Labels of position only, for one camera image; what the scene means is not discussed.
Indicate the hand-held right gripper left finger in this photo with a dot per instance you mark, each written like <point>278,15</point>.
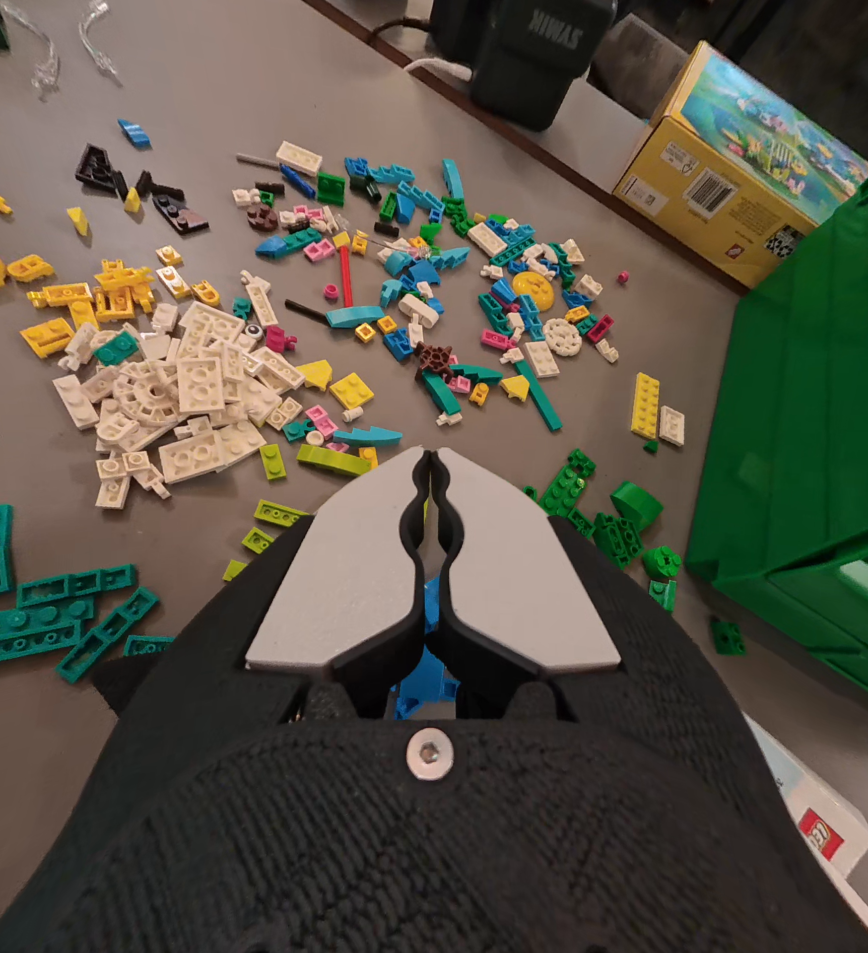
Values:
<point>344,588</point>

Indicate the pile of yellow lego pieces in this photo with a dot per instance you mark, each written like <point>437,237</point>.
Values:
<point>106,290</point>

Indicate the pile of teal lego pieces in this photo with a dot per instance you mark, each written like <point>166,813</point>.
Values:
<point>39,618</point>

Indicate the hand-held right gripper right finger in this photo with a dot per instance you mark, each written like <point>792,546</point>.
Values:
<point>523,588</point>

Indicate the long yellow lego plate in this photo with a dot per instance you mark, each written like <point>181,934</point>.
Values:
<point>646,406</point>

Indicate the small blue lego piece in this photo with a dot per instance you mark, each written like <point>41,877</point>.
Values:
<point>134,132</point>

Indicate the pile of mixed small lego pieces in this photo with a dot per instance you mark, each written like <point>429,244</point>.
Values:
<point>441,283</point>

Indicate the pile of green lego pieces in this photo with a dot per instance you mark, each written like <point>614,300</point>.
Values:
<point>612,536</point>

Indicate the white lego plate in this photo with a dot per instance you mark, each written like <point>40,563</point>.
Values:
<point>672,426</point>

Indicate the clear lego piece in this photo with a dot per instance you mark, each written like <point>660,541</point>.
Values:
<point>95,41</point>
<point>43,59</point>

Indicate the pile of lime lego pieces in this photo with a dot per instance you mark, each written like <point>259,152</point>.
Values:
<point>329,460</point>

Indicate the yellow lego box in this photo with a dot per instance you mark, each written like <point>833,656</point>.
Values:
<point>724,186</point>

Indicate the white instruction booklet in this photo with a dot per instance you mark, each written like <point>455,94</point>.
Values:
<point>813,811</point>

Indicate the group of black lego pieces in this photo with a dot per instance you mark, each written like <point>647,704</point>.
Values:
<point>158,201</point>

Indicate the pile of blue lego pieces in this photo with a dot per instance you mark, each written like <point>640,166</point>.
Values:
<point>422,677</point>

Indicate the pile of white lego pieces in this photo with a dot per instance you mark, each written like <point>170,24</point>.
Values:
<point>188,394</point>

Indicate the black battery charger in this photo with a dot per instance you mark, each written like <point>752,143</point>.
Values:
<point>538,59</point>
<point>463,26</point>

